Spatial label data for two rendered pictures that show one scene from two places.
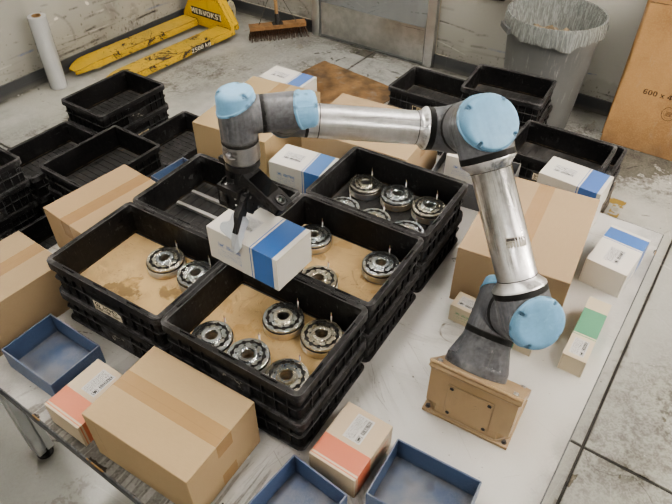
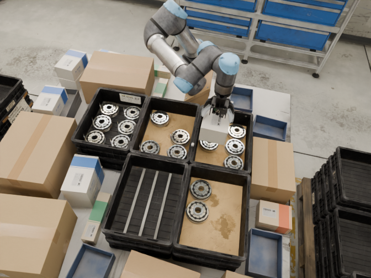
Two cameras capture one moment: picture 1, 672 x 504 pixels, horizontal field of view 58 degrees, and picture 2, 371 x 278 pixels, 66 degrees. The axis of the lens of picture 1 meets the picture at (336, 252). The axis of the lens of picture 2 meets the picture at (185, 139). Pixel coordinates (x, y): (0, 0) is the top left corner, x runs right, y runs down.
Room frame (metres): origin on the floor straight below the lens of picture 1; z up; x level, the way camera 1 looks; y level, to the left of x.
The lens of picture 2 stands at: (1.55, 0.90, 2.09)
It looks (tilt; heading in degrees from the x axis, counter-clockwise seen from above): 53 degrees down; 243
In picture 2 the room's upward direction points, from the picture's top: 6 degrees clockwise
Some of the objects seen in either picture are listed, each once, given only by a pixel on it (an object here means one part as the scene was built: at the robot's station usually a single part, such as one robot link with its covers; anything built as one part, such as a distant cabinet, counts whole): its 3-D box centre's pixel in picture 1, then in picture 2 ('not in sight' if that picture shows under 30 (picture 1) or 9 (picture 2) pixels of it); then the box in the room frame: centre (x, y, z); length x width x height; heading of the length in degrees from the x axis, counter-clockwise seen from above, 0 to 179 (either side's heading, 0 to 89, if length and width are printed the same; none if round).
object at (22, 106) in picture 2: not in sight; (20, 112); (2.09, -0.88, 0.41); 0.31 x 0.02 x 0.16; 55
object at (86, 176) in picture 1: (113, 198); not in sight; (2.17, 0.98, 0.37); 0.40 x 0.30 x 0.45; 145
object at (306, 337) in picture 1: (321, 335); not in sight; (0.97, 0.03, 0.86); 0.10 x 0.10 x 0.01
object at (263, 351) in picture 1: (247, 355); (234, 146); (0.90, 0.21, 0.86); 0.10 x 0.10 x 0.01
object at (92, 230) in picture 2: not in sight; (97, 217); (1.68, 0.29, 0.73); 0.24 x 0.06 x 0.06; 58
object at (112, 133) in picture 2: (386, 204); (114, 123); (1.48, -0.15, 0.87); 0.40 x 0.30 x 0.11; 58
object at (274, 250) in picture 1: (259, 243); (216, 120); (1.04, 0.17, 1.09); 0.20 x 0.12 x 0.09; 55
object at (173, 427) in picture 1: (174, 427); (268, 170); (0.76, 0.36, 0.78); 0.30 x 0.22 x 0.16; 58
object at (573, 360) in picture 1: (585, 335); (154, 70); (1.07, -0.67, 0.73); 0.24 x 0.06 x 0.06; 147
